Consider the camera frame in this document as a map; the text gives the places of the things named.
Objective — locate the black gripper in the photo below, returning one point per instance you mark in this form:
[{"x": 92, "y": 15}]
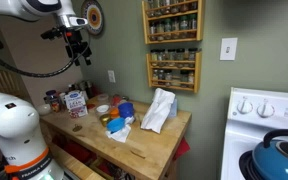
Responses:
[{"x": 74, "y": 44}]

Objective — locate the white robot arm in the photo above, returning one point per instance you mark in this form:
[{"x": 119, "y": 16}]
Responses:
[{"x": 21, "y": 141}]

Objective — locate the white cereal bag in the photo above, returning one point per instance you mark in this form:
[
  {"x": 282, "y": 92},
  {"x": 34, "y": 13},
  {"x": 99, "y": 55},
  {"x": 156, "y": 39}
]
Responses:
[{"x": 158, "y": 111}]

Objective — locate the Planters peanut jar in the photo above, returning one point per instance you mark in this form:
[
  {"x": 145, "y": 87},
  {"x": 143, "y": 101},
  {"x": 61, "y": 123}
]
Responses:
[{"x": 53, "y": 100}]

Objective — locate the white plastic lid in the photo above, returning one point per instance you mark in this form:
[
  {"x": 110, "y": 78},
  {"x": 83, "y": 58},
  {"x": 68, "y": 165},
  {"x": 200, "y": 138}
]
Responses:
[{"x": 102, "y": 108}]

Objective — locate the gold jar lid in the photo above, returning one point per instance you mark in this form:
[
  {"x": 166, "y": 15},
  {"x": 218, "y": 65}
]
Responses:
[{"x": 105, "y": 119}]

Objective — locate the white bowl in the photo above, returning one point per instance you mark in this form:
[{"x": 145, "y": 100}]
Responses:
[{"x": 44, "y": 109}]

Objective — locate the blue plastic cup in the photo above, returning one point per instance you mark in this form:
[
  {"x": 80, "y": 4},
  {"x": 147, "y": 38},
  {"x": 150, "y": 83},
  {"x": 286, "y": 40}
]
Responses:
[{"x": 126, "y": 109}]

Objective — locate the blue plastic lid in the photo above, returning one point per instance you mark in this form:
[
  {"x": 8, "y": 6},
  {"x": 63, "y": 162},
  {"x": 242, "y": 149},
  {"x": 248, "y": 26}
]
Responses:
[{"x": 116, "y": 124}]

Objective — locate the white paper towel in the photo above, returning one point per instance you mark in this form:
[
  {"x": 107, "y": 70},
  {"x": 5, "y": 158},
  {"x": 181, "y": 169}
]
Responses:
[{"x": 122, "y": 134}]

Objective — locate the wooden butcher block cart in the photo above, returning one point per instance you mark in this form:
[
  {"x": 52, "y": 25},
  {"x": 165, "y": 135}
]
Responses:
[{"x": 145, "y": 154}]

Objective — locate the lower wooden spice rack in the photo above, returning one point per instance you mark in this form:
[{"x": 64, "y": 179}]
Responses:
[{"x": 174, "y": 74}]

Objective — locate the wooden spice rack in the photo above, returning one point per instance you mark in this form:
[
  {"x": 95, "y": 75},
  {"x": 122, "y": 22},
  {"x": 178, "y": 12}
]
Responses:
[
  {"x": 169, "y": 21},
  {"x": 174, "y": 74}
]

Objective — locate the upper wooden spice rack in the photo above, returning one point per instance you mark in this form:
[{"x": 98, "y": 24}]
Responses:
[{"x": 169, "y": 21}]

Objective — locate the red cloth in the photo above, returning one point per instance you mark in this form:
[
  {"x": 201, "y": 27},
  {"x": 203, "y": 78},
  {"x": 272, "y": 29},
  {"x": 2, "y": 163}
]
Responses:
[{"x": 182, "y": 149}]

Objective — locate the white stove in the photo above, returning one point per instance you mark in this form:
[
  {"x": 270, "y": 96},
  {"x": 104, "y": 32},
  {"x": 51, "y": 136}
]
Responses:
[{"x": 251, "y": 115}]

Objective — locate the white wall outlet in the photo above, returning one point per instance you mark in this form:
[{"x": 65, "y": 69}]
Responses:
[{"x": 111, "y": 76}]

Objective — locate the decorative wall plate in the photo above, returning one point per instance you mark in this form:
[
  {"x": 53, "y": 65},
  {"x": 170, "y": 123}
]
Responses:
[{"x": 92, "y": 11}]

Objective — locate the white light switch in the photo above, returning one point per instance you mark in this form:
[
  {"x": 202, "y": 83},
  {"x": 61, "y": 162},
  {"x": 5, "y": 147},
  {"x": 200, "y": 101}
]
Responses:
[{"x": 228, "y": 49}]

